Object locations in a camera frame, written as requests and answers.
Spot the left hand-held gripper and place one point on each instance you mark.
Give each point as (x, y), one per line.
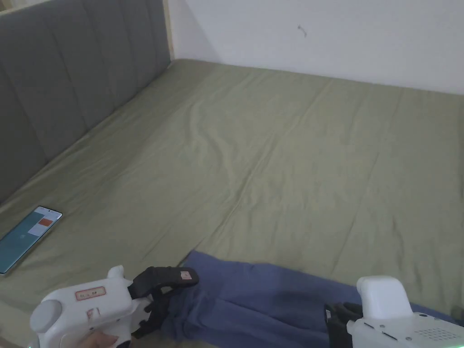
(90, 308)

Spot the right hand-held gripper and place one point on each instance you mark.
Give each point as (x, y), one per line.
(391, 319)

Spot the dark blue shirt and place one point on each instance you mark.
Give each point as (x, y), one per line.
(250, 301)

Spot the person's left hand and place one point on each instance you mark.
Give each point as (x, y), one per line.
(99, 340)

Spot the smartphone with lit screen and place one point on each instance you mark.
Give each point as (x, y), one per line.
(25, 239)

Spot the bed with pale green sheet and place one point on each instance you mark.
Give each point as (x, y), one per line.
(275, 152)

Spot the grey padded headboard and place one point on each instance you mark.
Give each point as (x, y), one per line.
(69, 69)

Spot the pale wooden frame post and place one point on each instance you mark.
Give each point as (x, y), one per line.
(169, 32)

